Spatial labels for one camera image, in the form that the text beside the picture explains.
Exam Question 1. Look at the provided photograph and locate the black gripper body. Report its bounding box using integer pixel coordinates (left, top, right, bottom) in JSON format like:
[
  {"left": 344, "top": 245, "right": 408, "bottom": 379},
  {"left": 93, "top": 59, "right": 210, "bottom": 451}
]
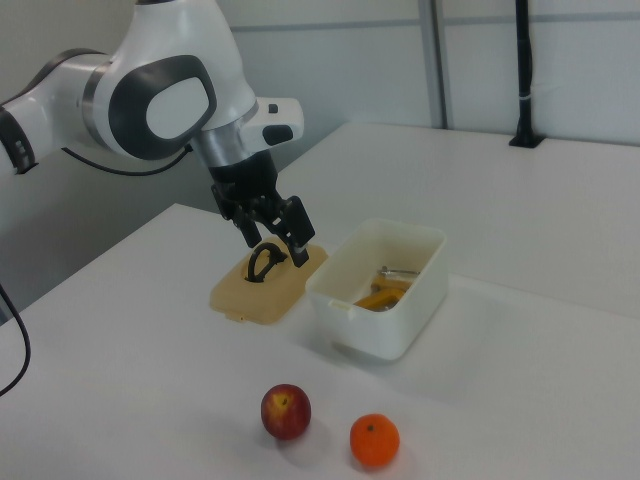
[{"left": 207, "top": 149, "right": 281, "bottom": 222}]

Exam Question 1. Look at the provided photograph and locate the orange fruit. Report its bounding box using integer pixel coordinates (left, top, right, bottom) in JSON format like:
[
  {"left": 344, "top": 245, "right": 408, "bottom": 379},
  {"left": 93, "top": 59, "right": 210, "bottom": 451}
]
[{"left": 349, "top": 412, "right": 401, "bottom": 469}]

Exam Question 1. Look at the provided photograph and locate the white plastic container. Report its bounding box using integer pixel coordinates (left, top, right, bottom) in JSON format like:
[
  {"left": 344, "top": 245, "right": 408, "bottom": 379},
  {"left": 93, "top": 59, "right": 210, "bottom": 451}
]
[{"left": 304, "top": 217, "right": 448, "bottom": 364}]

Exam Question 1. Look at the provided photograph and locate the yellow tool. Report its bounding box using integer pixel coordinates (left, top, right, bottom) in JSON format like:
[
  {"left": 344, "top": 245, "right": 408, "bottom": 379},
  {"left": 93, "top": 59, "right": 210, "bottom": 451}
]
[{"left": 353, "top": 281, "right": 407, "bottom": 313}]

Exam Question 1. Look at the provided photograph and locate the red apple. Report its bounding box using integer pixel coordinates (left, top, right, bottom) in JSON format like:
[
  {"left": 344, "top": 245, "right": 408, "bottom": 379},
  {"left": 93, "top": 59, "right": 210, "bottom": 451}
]
[{"left": 260, "top": 383, "right": 313, "bottom": 442}]

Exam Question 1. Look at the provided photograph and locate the black pole with base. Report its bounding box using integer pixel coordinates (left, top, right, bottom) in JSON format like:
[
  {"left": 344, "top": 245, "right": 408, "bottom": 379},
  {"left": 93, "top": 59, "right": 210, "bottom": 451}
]
[{"left": 508, "top": 0, "right": 546, "bottom": 148}]

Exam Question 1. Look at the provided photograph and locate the beige lid with black handle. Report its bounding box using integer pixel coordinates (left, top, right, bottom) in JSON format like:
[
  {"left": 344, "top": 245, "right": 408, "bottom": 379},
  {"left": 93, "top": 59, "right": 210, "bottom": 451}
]
[{"left": 208, "top": 241, "right": 331, "bottom": 327}]

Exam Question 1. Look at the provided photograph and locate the grey partition post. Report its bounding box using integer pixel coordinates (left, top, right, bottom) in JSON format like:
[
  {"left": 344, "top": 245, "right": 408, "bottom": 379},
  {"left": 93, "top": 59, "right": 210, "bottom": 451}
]
[{"left": 418, "top": 0, "right": 454, "bottom": 131}]

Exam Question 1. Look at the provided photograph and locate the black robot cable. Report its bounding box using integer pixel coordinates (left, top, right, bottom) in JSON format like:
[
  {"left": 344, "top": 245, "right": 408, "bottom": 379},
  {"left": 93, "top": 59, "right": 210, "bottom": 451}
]
[{"left": 0, "top": 143, "right": 195, "bottom": 398}]

